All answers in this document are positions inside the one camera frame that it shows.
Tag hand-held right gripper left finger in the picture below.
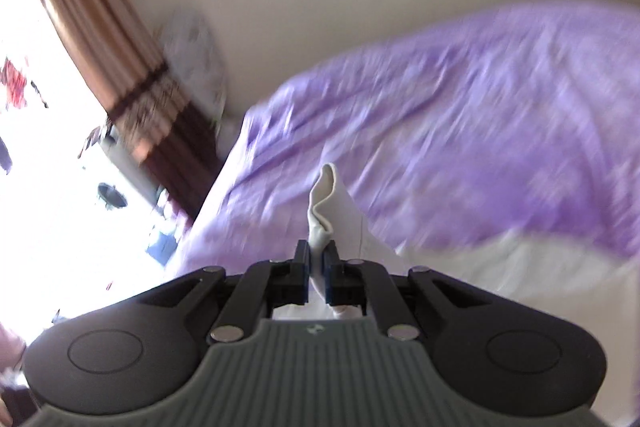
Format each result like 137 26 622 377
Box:
144 240 312 343

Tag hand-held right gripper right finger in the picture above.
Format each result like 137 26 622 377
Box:
322 240 489 341

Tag white t-shirt with print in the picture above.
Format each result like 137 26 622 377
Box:
392 227 640 325

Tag purple blanket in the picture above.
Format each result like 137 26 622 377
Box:
177 2 640 278

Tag white washing machine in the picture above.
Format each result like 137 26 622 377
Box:
97 129 171 214

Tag floral fabric cover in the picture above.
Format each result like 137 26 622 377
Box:
159 9 229 128

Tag brown striped curtain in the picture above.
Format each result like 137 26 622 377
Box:
12 0 226 222

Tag red hanging clothing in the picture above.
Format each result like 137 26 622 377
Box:
0 58 29 110

